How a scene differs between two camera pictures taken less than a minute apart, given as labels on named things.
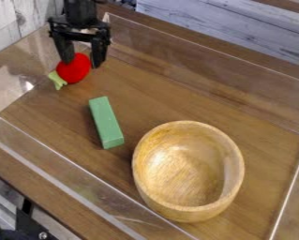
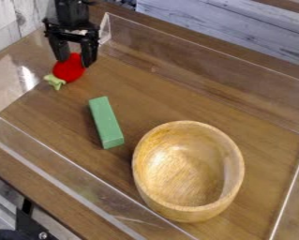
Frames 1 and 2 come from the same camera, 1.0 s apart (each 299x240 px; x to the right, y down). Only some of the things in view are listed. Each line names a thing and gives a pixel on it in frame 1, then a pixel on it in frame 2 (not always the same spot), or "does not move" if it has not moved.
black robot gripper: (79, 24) to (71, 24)
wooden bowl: (188, 169) does not move
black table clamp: (30, 224) does not move
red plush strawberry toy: (70, 72) does not move
